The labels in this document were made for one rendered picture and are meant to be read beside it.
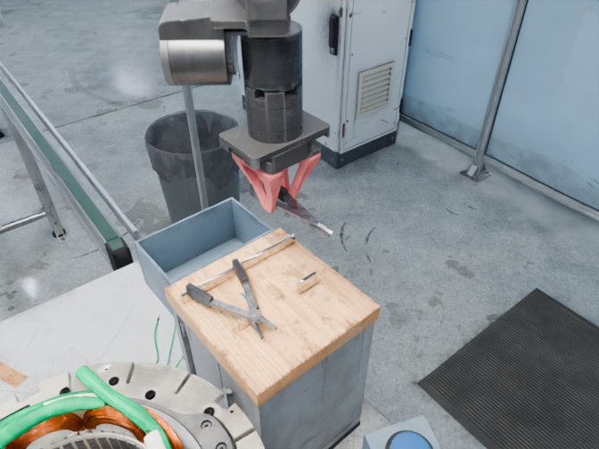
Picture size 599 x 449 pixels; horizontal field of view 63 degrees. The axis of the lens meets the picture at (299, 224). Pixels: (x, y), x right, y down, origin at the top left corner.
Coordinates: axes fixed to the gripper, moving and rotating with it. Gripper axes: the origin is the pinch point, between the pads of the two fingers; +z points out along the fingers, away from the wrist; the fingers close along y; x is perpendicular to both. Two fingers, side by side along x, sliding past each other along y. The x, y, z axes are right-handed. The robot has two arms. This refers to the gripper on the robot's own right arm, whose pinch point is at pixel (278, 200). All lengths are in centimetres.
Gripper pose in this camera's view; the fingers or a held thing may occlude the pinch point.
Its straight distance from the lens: 57.1
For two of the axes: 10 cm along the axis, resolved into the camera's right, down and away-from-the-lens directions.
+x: 6.5, 4.8, -5.8
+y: -7.6, 4.2, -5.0
